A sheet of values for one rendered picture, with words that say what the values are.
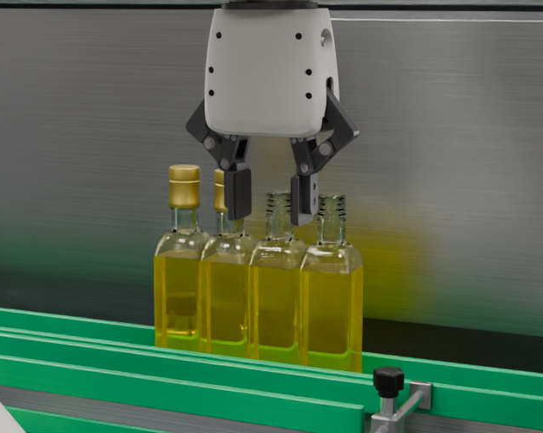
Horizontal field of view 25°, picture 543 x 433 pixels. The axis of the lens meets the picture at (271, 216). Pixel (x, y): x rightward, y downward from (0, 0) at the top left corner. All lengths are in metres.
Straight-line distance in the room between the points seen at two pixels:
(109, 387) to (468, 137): 0.47
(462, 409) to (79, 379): 0.39
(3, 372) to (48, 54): 0.45
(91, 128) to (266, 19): 0.67
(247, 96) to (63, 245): 0.72
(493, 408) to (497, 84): 0.35
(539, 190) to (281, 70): 0.48
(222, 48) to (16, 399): 0.55
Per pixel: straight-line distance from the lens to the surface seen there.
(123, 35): 1.57
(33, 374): 1.36
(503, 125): 1.36
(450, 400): 1.26
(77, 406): 1.34
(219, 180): 1.33
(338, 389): 1.28
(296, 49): 0.96
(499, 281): 1.39
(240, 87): 0.98
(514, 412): 1.25
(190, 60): 1.52
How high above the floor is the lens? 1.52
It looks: 10 degrees down
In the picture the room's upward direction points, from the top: straight up
